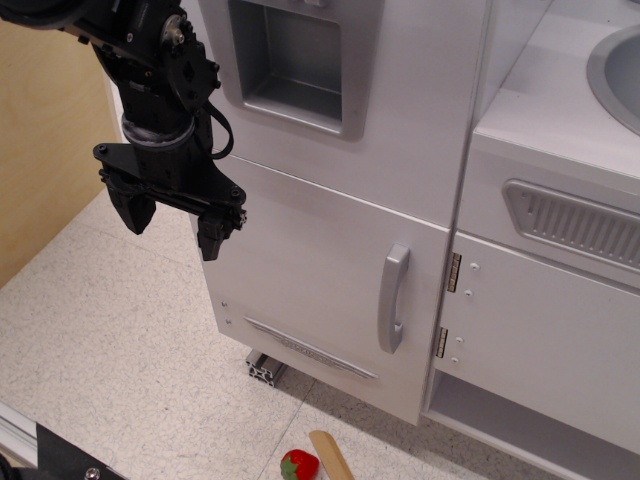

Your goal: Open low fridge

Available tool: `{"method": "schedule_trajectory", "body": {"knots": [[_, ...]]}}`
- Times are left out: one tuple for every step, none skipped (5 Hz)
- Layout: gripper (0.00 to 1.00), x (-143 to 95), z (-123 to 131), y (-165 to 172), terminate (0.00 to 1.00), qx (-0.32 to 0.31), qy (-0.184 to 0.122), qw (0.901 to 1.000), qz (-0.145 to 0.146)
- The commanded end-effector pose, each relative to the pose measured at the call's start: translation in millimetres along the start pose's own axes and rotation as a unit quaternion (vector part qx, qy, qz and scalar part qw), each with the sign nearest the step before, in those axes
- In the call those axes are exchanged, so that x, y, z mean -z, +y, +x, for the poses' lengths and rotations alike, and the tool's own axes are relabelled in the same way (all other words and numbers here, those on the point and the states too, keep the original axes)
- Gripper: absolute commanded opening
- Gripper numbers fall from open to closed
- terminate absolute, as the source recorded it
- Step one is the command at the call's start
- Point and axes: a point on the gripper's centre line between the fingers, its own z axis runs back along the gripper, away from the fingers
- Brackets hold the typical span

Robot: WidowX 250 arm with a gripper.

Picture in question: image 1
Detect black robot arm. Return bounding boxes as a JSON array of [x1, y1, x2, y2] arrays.
[[1, 1, 246, 261]]

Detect silver fridge door handle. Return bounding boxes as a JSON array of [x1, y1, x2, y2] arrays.
[[377, 243, 410, 354]]

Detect white fridge door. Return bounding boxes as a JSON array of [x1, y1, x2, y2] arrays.
[[203, 158, 448, 423], [185, 1, 490, 227]]

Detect aluminium frame rail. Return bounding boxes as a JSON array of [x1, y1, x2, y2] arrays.
[[1, 402, 38, 465]]

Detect silver vent panel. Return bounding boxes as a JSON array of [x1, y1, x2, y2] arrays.
[[502, 179, 639, 272]]

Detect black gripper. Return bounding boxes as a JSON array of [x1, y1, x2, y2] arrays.
[[93, 134, 246, 261]]

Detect wooden side panel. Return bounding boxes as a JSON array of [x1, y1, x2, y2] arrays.
[[1, 22, 118, 283]]

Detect red toy strawberry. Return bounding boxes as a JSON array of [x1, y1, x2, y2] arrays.
[[280, 449, 320, 480]]

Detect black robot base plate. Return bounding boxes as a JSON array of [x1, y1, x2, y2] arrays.
[[36, 424, 125, 480]]

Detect upper brass hinge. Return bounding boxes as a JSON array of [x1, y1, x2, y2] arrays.
[[446, 252, 462, 293]]

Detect wooden spatula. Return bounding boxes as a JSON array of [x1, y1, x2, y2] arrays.
[[309, 430, 355, 480]]

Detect lower brass hinge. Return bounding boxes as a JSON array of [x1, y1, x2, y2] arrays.
[[435, 327, 448, 358]]

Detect white toy kitchen cabinet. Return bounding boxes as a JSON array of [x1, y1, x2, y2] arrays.
[[425, 1, 639, 479]]

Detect silver ice dispenser recess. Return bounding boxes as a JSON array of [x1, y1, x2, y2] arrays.
[[199, 1, 384, 141]]

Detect silver sink basin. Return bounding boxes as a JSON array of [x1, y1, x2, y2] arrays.
[[586, 25, 639, 135]]

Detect brass hinge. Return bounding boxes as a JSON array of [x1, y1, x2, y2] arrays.
[[446, 252, 462, 293], [435, 327, 448, 358]]

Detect aluminium extrusion bar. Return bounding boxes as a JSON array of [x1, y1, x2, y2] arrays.
[[245, 349, 287, 388]]

